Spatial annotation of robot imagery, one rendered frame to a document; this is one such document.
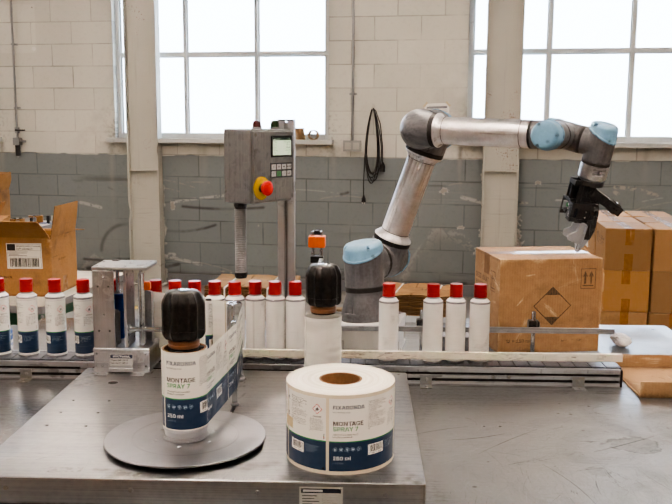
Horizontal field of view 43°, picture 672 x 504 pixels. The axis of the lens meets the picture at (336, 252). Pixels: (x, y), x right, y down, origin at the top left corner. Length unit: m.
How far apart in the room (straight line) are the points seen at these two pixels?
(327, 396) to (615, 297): 3.97
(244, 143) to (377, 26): 5.45
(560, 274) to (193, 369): 1.22
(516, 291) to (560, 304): 0.14
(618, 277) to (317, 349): 3.59
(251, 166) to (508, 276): 0.78
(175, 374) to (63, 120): 6.92
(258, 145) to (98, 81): 6.16
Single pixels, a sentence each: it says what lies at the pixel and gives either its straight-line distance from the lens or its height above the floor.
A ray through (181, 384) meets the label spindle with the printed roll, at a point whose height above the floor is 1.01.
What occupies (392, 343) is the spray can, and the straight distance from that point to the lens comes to 2.22.
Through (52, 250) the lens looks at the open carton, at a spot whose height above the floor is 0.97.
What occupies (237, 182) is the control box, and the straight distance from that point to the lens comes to 2.22.
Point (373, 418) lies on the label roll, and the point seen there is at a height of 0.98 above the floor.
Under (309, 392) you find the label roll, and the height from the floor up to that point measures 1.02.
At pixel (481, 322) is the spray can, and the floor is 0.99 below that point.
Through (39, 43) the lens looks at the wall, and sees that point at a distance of 8.60.
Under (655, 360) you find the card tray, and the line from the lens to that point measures 2.52.
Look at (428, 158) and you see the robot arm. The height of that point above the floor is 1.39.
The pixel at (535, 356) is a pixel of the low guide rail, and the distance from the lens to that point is 2.25.
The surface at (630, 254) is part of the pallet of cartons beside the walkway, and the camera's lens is 5.32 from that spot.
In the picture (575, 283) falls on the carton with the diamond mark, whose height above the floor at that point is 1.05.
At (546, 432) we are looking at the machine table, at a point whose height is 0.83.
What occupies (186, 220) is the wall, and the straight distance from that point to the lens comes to 8.03.
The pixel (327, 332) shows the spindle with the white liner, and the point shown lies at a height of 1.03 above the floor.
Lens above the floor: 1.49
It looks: 8 degrees down
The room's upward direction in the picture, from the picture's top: straight up
